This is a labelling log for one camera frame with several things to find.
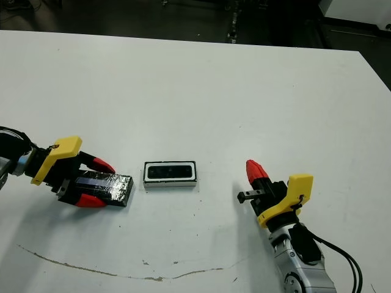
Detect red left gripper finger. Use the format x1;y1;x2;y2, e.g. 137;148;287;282
75;195;108;209
79;152;117;175

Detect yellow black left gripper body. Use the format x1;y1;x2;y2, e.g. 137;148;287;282
30;136;92;204

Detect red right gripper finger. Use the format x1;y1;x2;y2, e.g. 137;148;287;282
246;159;265;191
250;159;274;190

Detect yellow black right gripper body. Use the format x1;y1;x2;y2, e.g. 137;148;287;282
237;173;314;228

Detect glossy black box lid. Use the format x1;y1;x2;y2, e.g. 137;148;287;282
57;172;136;209

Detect white camera box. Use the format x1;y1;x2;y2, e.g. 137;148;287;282
142;161;198;189

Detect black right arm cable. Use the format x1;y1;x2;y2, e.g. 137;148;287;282
310;233;365;293

